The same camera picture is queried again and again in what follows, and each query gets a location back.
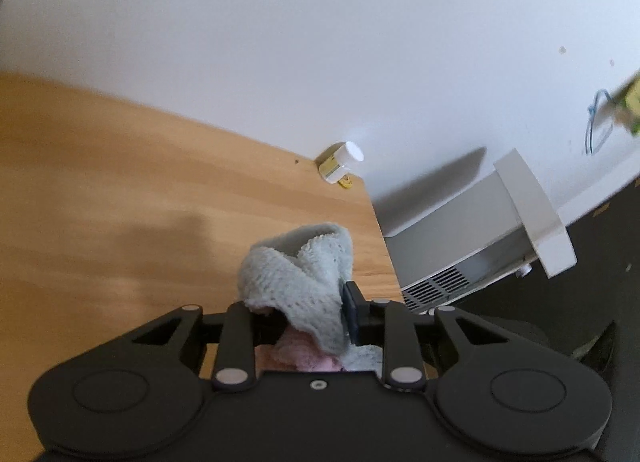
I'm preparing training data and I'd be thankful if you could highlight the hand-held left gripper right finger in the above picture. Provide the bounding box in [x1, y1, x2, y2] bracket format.
[344, 282, 506, 391]

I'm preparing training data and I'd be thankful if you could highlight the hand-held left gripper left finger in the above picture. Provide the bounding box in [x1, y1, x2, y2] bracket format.
[132, 303, 288, 390]

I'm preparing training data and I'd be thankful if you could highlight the grey and pink cloth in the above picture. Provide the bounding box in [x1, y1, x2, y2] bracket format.
[237, 223, 386, 373]

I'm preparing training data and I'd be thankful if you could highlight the white pill bottle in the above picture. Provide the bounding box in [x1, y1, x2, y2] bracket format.
[320, 141, 365, 184]

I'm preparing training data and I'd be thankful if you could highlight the white appliance with vents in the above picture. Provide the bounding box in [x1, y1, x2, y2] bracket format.
[382, 149, 576, 315]

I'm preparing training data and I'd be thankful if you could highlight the blue wire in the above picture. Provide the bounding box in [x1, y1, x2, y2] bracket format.
[585, 88, 614, 156]

